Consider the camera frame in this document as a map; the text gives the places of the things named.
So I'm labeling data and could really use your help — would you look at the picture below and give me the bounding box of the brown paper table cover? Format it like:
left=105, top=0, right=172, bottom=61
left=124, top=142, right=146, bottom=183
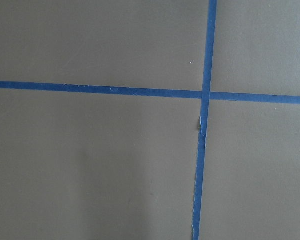
left=0, top=0, right=300, bottom=240

